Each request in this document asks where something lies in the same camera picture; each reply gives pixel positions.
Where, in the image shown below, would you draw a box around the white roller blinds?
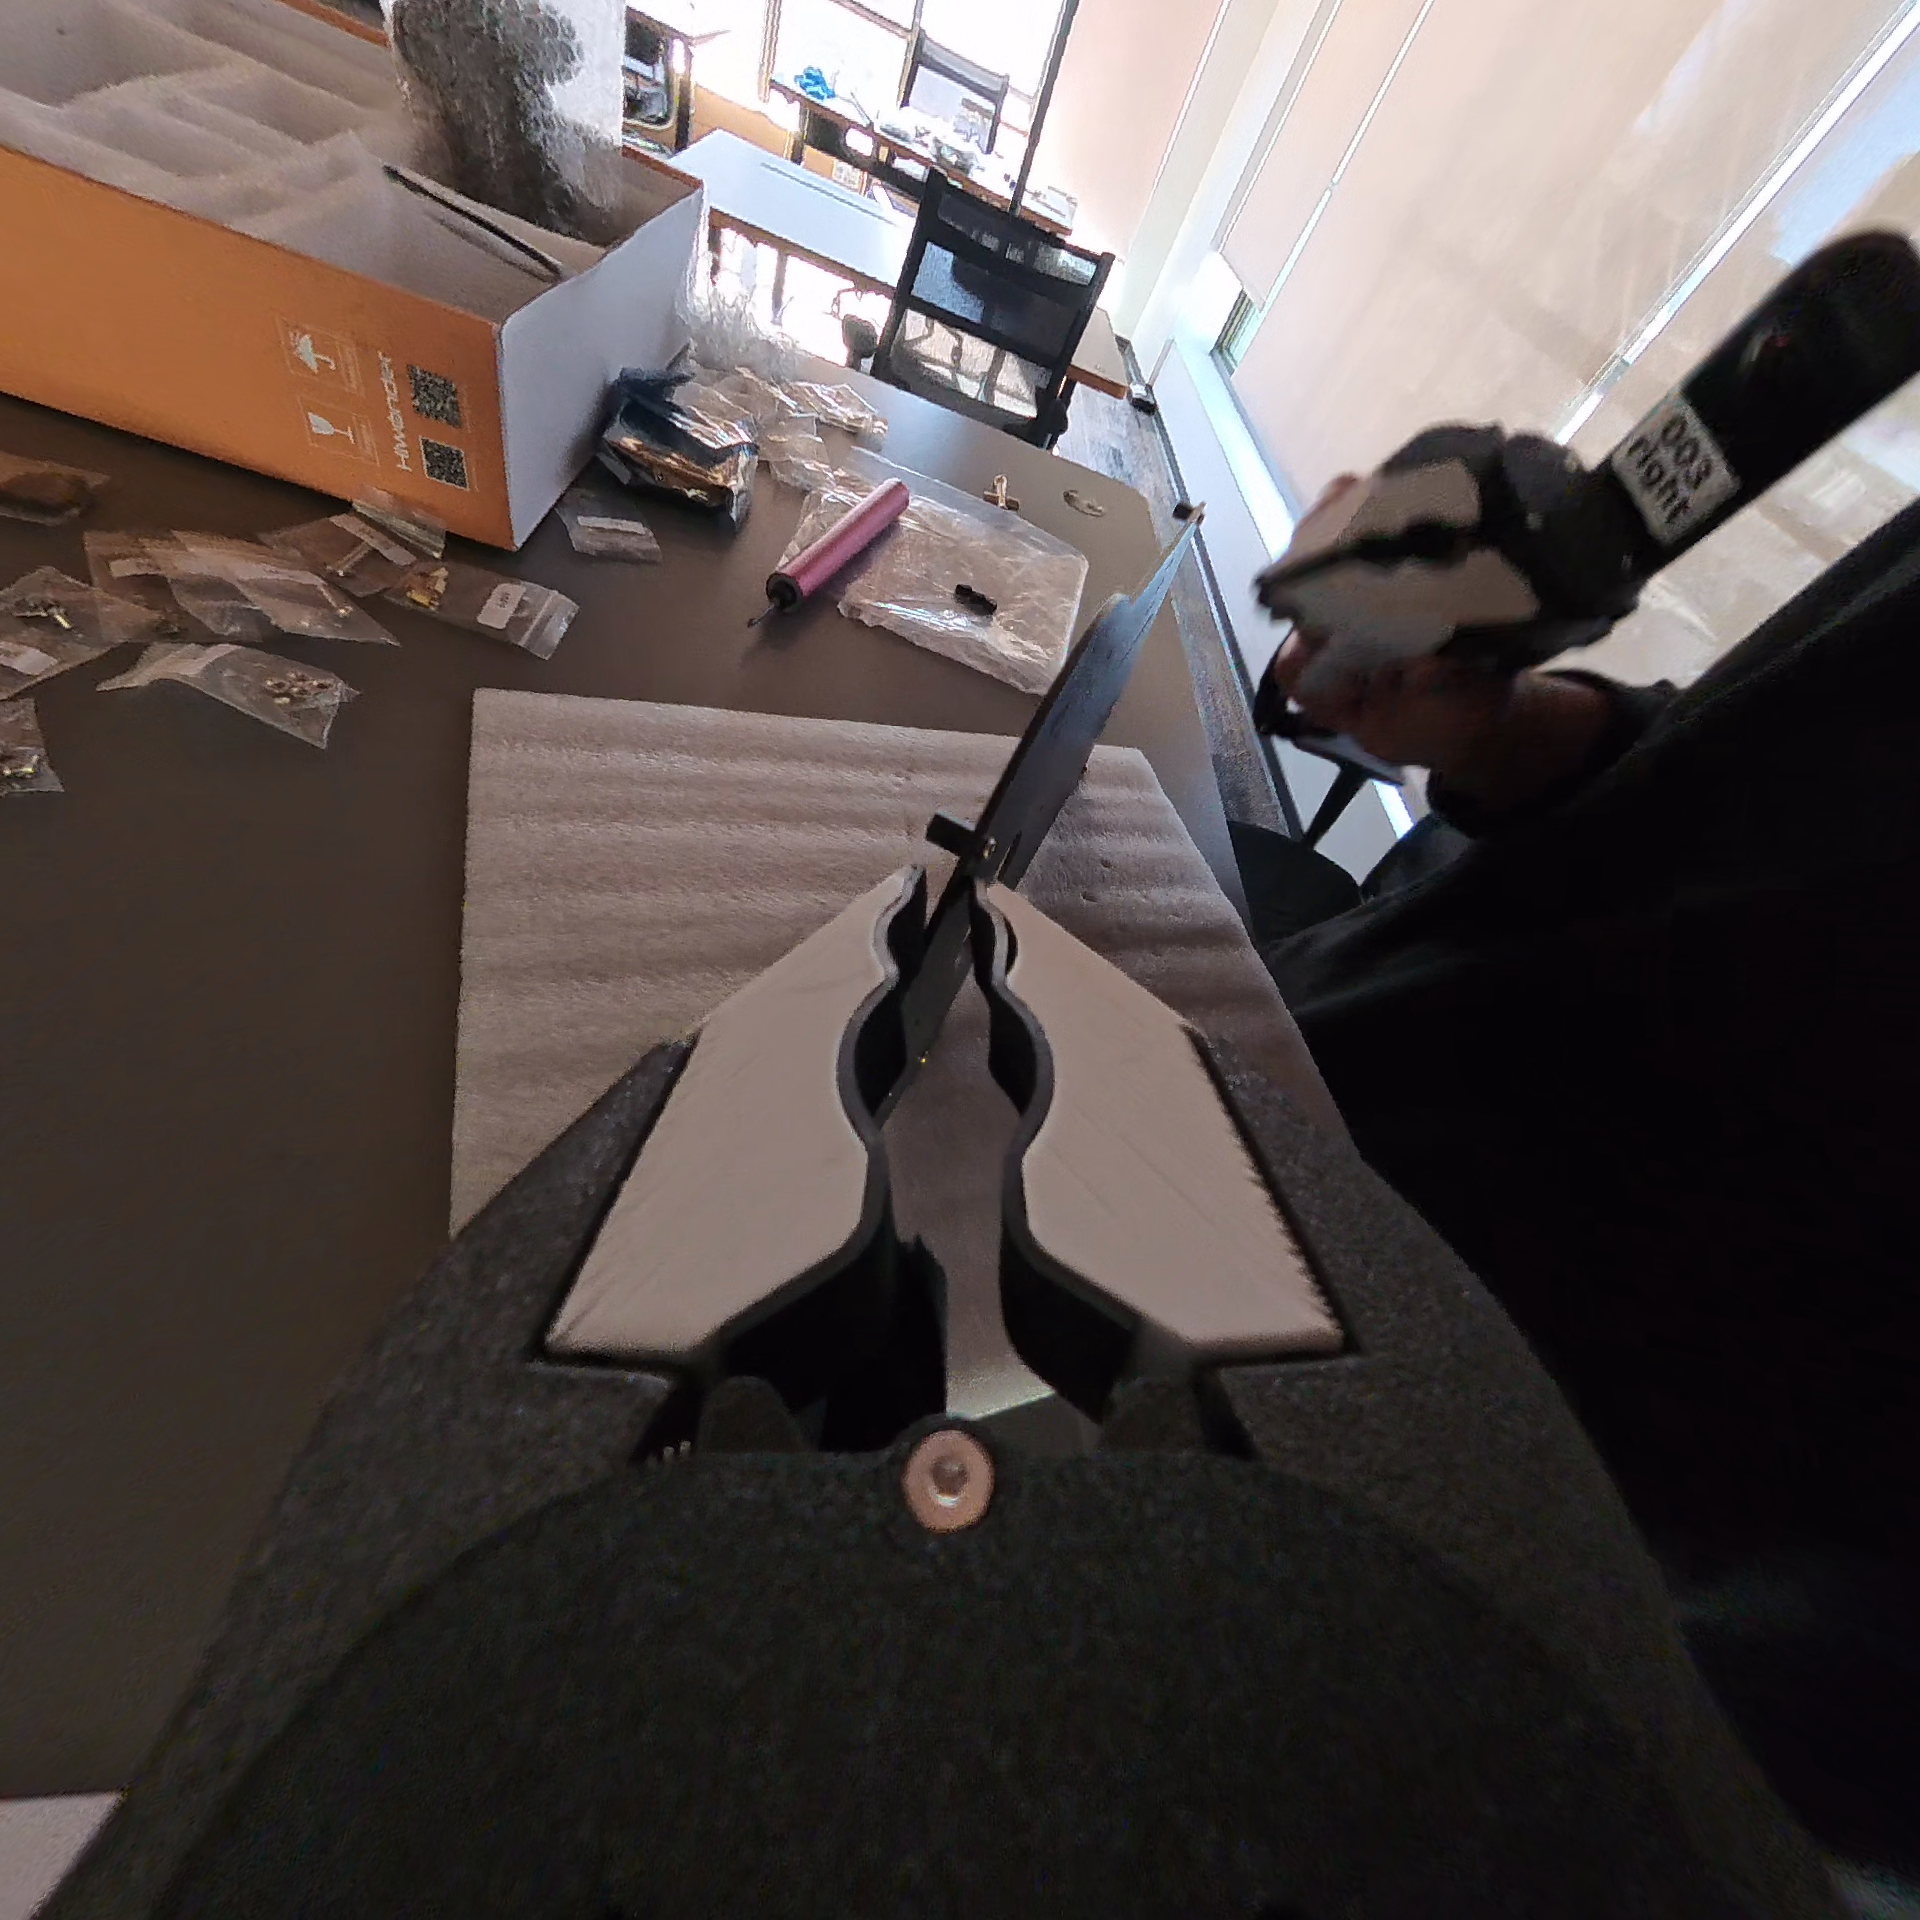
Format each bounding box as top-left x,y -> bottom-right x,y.
1036,0 -> 1920,630

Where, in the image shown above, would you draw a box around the black metal chassis plate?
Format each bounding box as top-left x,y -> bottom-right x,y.
876,503 -> 1207,1127

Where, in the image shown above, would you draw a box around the dark background chair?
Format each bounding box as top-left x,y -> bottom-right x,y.
900,28 -> 1018,153

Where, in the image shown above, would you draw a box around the white office table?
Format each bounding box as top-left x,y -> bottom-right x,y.
667,132 -> 938,309

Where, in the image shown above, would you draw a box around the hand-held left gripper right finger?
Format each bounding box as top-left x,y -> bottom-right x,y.
977,882 -> 1342,1424

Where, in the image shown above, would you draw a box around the pink screwdriver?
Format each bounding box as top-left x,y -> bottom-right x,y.
745,477 -> 909,625

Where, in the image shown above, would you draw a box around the orange cardboard box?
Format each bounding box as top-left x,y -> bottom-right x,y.
0,0 -> 709,552

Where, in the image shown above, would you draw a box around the blue foil bag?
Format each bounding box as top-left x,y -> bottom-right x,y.
598,368 -> 763,529

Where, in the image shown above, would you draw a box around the large clear plastic bag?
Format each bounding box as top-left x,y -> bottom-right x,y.
838,503 -> 1091,694

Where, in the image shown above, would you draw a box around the white foam sheet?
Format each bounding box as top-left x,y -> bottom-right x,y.
449,688 -> 1349,1421

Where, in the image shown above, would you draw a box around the person's right forearm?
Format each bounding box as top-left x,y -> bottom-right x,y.
1423,669 -> 1710,839

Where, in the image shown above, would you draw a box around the crumpled clear plastic wrap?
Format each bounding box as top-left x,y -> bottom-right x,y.
684,285 -> 889,486

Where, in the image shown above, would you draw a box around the scattered small screw bags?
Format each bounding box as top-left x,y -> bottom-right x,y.
0,453 -> 663,797

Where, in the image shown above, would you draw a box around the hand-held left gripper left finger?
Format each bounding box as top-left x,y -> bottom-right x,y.
544,861 -> 952,1449

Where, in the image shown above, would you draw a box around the bubble wrapped dark part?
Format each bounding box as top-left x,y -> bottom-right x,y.
381,0 -> 626,242

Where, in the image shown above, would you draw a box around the tall bright window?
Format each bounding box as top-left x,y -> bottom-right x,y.
630,0 -> 1086,198

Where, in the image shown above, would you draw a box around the person's right hand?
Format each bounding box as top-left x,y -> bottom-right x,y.
1342,653 -> 1631,803

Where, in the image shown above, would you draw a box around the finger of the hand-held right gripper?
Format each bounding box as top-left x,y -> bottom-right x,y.
1264,454 -> 1504,584
1260,543 -> 1548,694

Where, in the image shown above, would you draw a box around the black mesh office chair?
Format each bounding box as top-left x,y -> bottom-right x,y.
871,168 -> 1121,449

